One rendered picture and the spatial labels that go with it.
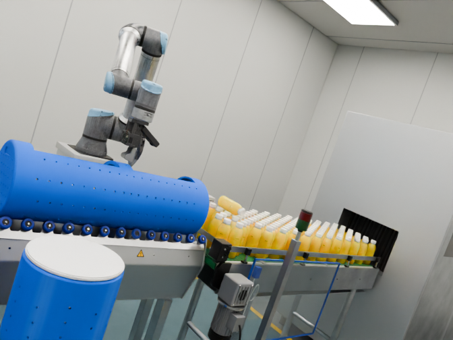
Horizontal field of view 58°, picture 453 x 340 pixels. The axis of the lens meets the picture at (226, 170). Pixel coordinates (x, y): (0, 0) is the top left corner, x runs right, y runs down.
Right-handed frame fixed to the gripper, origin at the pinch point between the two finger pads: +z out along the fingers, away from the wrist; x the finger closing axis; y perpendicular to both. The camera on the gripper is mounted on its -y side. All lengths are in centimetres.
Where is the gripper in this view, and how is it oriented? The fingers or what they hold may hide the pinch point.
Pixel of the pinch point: (131, 165)
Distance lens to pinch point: 182.4
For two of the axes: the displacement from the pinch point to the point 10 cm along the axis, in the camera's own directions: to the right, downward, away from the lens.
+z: -3.2, 9.4, 1.0
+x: 6.1, 2.9, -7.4
